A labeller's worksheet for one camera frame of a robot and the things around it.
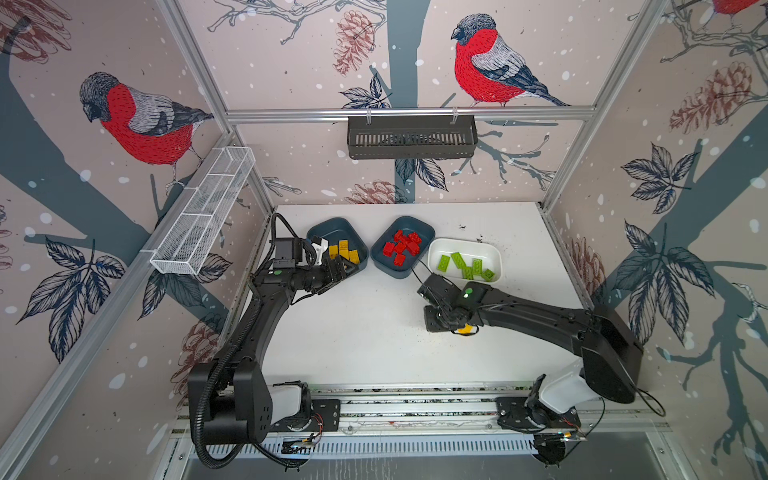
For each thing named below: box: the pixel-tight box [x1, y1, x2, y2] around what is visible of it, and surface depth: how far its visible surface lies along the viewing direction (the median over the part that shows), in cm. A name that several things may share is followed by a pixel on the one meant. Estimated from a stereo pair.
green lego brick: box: [473, 259, 483, 276], surface depth 103 cm
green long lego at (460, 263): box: [451, 252, 473, 274], surface depth 106 cm
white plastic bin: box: [428, 238, 502, 285], surface depth 106 cm
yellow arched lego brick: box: [339, 240, 349, 257], surface depth 109 cm
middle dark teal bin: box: [370, 216, 436, 279], surface depth 109 cm
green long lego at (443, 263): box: [437, 255, 451, 272], surface depth 105 cm
